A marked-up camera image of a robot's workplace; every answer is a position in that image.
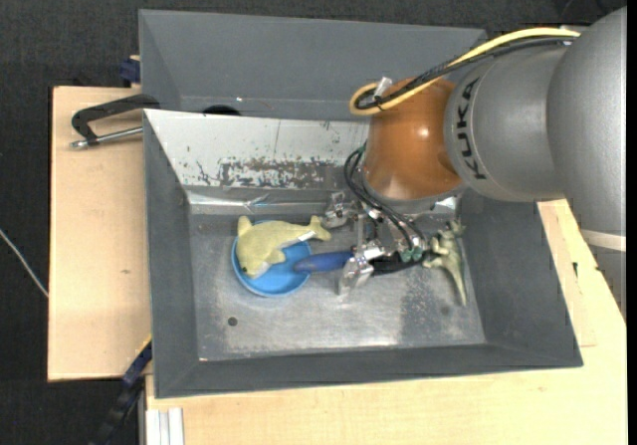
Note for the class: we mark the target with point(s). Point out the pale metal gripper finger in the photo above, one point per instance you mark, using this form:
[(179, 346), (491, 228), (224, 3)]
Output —
[(359, 270), (339, 214)]

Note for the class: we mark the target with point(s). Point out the green toy dinosaur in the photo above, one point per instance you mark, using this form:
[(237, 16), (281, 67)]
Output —
[(450, 259)]

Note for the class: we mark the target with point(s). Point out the blue round dish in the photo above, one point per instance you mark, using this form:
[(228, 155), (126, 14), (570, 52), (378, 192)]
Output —
[(278, 279)]

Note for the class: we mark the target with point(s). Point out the black round thing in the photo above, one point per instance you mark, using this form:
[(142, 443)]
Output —
[(221, 110)]

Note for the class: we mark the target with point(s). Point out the pale wood board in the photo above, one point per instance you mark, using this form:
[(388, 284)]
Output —
[(94, 244)]

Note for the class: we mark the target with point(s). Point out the grey metal bin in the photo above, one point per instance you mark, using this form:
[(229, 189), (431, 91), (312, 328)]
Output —
[(318, 323)]

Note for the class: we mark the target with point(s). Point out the black cylinder on white bracket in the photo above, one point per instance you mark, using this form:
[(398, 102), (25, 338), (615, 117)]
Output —
[(388, 266)]

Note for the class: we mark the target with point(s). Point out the yellow plush dolphin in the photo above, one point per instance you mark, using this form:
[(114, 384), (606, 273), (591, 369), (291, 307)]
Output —
[(264, 241)]

